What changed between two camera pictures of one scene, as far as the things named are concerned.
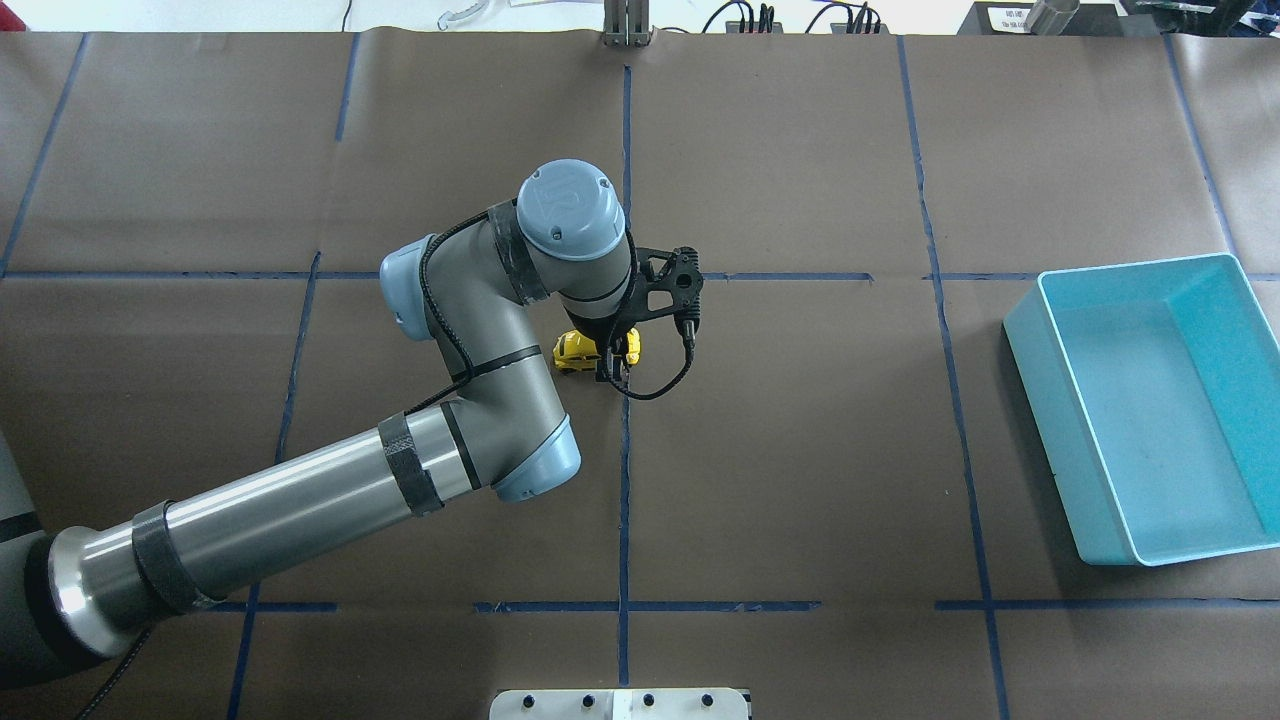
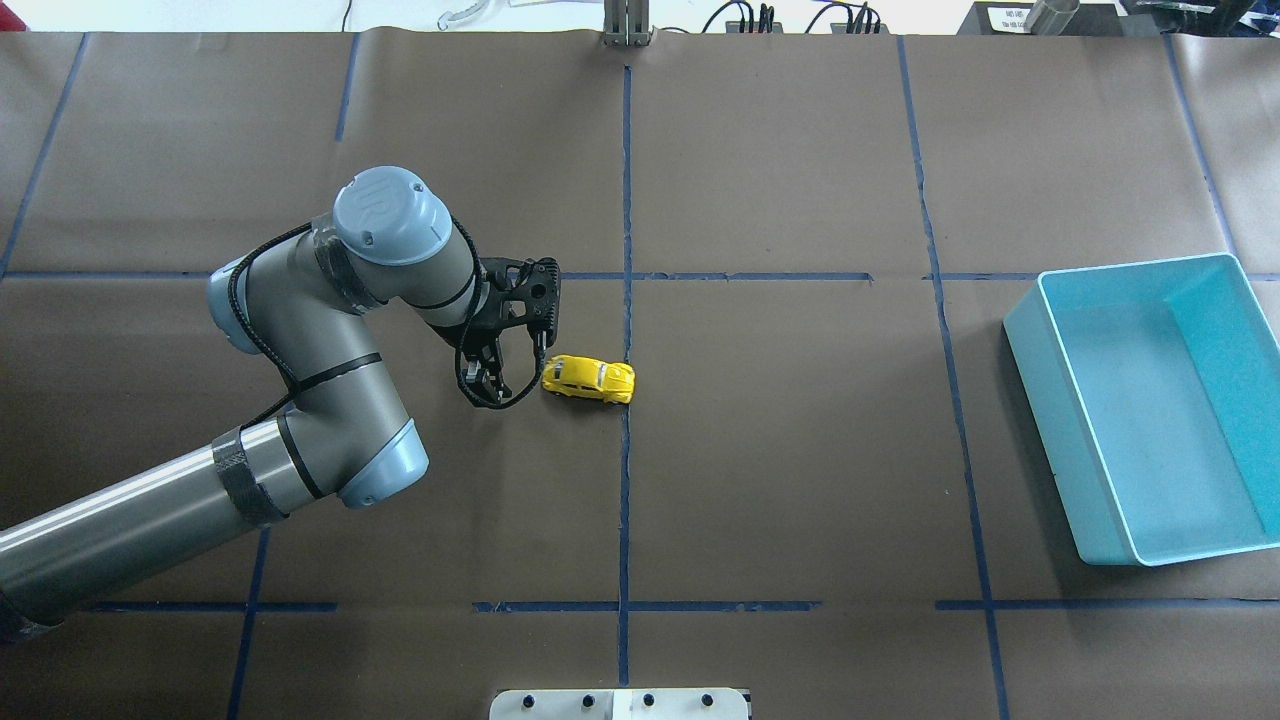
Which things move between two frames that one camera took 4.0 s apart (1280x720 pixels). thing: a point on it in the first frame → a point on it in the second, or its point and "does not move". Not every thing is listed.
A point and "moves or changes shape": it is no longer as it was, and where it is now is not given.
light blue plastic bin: [1155, 388] does not move
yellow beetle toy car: [575, 351] moves or changes shape
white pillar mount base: [620, 704] does not move
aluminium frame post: [626, 23] does not move
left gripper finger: [612, 362] → [473, 378]
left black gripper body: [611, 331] → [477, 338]
